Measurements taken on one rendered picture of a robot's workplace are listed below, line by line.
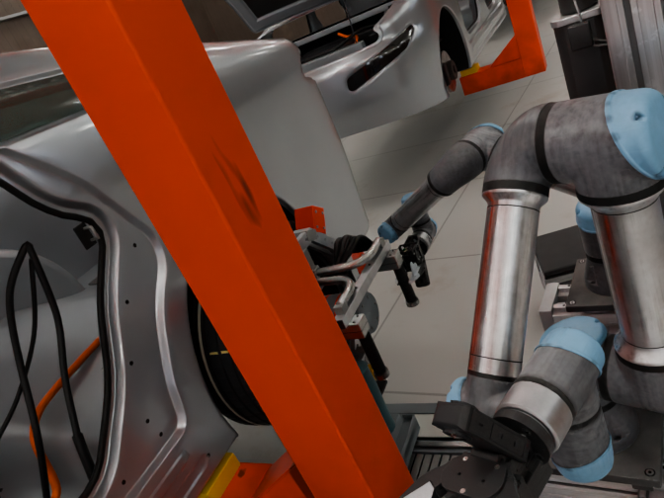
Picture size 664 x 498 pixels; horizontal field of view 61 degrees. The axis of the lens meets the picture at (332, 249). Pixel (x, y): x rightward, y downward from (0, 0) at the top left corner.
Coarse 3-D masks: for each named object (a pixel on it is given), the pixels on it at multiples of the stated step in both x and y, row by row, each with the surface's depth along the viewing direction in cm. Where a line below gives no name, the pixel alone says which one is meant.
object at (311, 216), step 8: (304, 208) 181; (312, 208) 180; (320, 208) 184; (296, 216) 182; (304, 216) 181; (312, 216) 179; (320, 216) 183; (296, 224) 182; (304, 224) 181; (312, 224) 179; (320, 224) 182
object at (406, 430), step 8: (400, 416) 226; (408, 416) 226; (408, 424) 224; (416, 424) 225; (400, 432) 222; (408, 432) 217; (416, 432) 223; (400, 440) 218; (408, 440) 216; (400, 448) 215; (408, 448) 215; (408, 456) 214
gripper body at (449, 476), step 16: (496, 416) 62; (512, 416) 60; (528, 416) 60; (528, 432) 60; (544, 432) 59; (544, 448) 59; (448, 464) 60; (464, 464) 58; (480, 464) 57; (496, 464) 56; (512, 464) 56; (528, 464) 61; (544, 464) 62; (448, 480) 58; (464, 480) 57; (480, 480) 56; (496, 480) 55; (528, 480) 60; (544, 480) 61; (448, 496) 56; (464, 496) 55; (480, 496) 54; (528, 496) 56
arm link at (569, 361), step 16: (560, 336) 68; (576, 336) 68; (544, 352) 67; (560, 352) 66; (576, 352) 66; (592, 352) 66; (528, 368) 66; (544, 368) 65; (560, 368) 64; (576, 368) 64; (592, 368) 66; (544, 384) 63; (560, 384) 63; (576, 384) 63; (592, 384) 66; (576, 400) 63; (592, 400) 66; (576, 416) 66; (592, 416) 66
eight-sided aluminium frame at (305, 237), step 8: (296, 232) 176; (304, 232) 174; (312, 232) 177; (320, 232) 181; (304, 240) 173; (312, 240) 177; (320, 240) 180; (328, 240) 185; (304, 248) 172; (312, 248) 185; (320, 248) 188; (328, 248) 185; (352, 272) 195; (344, 288) 200; (352, 344) 198; (360, 344) 200; (352, 352) 197; (360, 352) 195; (368, 360) 194
